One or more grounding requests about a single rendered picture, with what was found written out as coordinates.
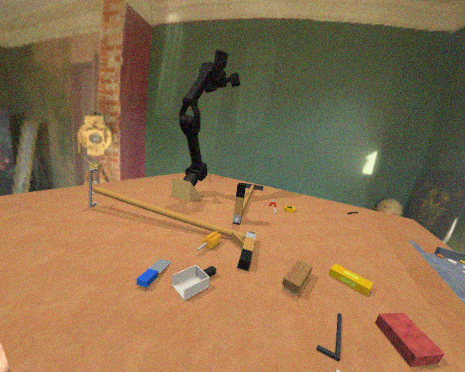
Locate yellow spirit level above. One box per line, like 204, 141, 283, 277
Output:
329, 263, 373, 296

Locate white open tray with black handle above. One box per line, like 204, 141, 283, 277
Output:
172, 265, 216, 300

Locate dark grey l-shaped bar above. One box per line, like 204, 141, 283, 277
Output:
316, 313, 342, 361

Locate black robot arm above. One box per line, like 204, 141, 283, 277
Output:
179, 50, 228, 186

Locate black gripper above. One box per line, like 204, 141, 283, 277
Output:
205, 72, 240, 93

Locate red rectangular block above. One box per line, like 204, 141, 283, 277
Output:
375, 313, 445, 367

